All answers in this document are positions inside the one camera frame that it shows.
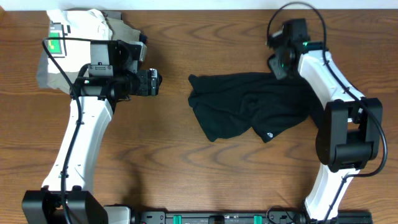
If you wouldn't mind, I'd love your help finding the black t-shirt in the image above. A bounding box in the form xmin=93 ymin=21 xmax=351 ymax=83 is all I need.
xmin=188 ymin=72 xmax=324 ymax=143

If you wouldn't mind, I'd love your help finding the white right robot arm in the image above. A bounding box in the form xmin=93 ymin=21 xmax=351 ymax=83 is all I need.
xmin=268 ymin=40 xmax=387 ymax=223

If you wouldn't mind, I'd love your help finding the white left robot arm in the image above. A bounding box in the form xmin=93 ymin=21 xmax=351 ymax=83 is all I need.
xmin=22 ymin=65 xmax=162 ymax=223

